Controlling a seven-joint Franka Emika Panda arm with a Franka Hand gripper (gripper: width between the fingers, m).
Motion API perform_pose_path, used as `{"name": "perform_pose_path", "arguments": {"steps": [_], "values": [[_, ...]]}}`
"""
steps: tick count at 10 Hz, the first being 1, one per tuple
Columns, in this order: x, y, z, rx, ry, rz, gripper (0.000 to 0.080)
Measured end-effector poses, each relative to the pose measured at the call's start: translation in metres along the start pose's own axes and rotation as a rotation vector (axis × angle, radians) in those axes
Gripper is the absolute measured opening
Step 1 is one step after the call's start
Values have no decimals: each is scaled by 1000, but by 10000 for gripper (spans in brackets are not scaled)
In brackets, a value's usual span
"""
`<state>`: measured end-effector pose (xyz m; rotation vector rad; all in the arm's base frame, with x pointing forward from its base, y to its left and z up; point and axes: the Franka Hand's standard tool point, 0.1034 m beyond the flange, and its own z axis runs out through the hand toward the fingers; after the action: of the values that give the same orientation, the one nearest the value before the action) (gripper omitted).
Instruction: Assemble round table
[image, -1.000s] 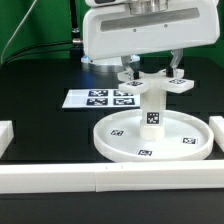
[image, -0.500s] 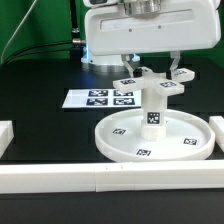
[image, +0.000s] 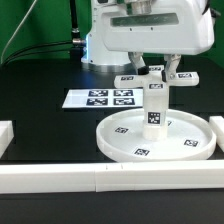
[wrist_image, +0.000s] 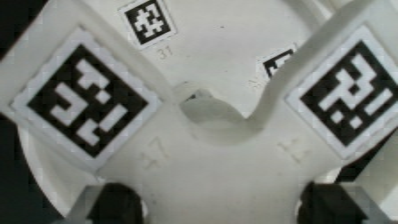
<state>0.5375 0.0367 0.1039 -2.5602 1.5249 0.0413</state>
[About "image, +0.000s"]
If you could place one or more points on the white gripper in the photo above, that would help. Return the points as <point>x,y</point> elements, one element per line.
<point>173,27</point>

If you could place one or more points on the white fence block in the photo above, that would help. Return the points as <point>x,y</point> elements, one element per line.
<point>217,125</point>
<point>6,135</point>

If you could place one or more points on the white front fence bar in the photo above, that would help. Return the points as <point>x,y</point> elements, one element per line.
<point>111,177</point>

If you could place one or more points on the white round table top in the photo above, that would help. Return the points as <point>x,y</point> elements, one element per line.
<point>120,137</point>

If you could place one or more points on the white right fence block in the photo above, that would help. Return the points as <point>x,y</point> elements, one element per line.
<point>217,125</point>

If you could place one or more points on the white marker tag sheet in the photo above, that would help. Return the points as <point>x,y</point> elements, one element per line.
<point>103,98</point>

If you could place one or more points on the black post connector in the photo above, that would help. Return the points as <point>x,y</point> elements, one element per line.
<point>76,50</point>

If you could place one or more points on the white cross-shaped table base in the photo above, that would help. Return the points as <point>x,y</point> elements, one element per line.
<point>156,78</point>

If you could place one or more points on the white left fence block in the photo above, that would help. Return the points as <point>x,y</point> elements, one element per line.
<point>6,135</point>

